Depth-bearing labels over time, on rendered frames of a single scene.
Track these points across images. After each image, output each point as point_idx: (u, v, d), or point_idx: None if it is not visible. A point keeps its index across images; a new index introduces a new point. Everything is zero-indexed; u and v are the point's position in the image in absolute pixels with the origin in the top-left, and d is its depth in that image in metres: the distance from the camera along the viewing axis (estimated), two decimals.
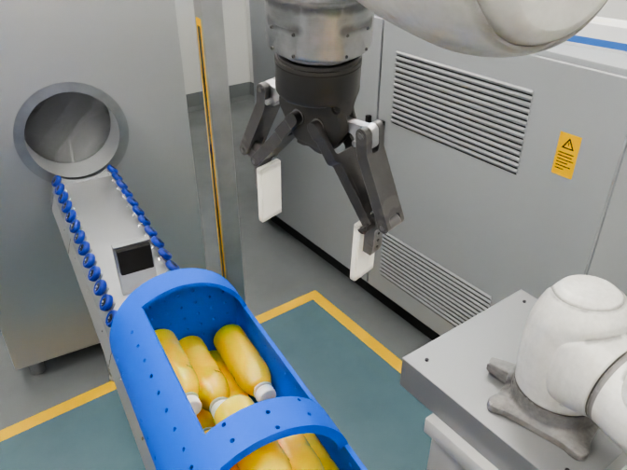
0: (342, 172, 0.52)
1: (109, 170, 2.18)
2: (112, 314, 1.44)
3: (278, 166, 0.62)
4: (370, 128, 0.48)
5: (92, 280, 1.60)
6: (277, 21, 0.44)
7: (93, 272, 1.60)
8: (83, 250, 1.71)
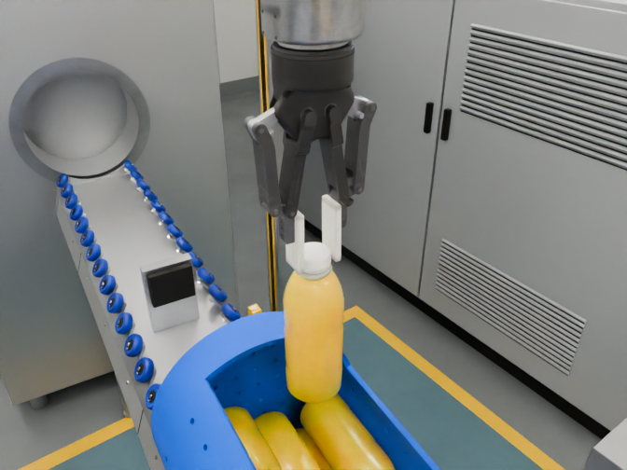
0: (285, 155, 0.57)
1: (127, 167, 1.79)
2: (143, 365, 1.05)
3: (333, 210, 0.60)
4: (248, 123, 0.52)
5: (113, 311, 1.21)
6: None
7: (115, 302, 1.20)
8: (99, 270, 1.31)
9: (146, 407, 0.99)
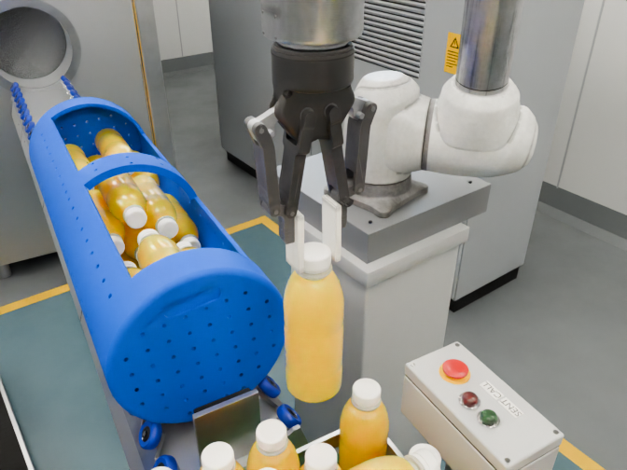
0: (285, 155, 0.57)
1: (62, 79, 2.46)
2: None
3: (333, 210, 0.60)
4: (248, 123, 0.52)
5: None
6: None
7: None
8: (28, 128, 1.98)
9: None
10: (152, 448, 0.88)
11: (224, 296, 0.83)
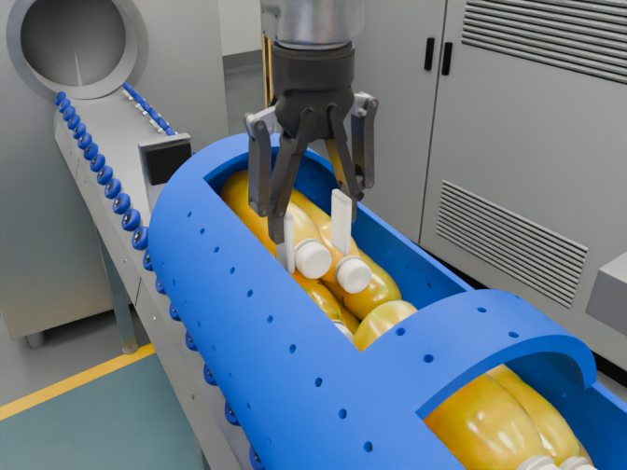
0: (280, 154, 0.56)
1: (125, 88, 1.77)
2: (141, 231, 1.03)
3: (343, 204, 0.60)
4: (247, 118, 0.52)
5: (110, 196, 1.19)
6: None
7: (112, 186, 1.19)
8: (96, 164, 1.30)
9: (144, 268, 0.98)
10: None
11: None
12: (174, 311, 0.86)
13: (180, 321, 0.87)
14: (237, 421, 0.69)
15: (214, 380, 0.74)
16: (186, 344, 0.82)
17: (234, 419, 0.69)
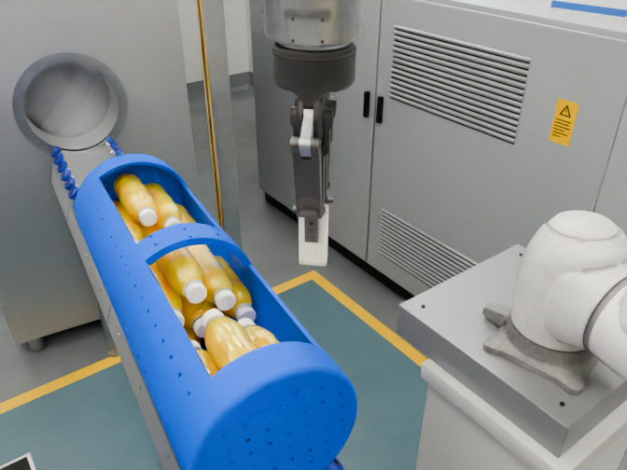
0: None
1: (108, 142, 2.19)
2: None
3: (323, 212, 0.60)
4: (300, 144, 0.49)
5: None
6: None
7: None
8: None
9: None
10: None
11: (301, 393, 0.83)
12: None
13: None
14: None
15: None
16: None
17: None
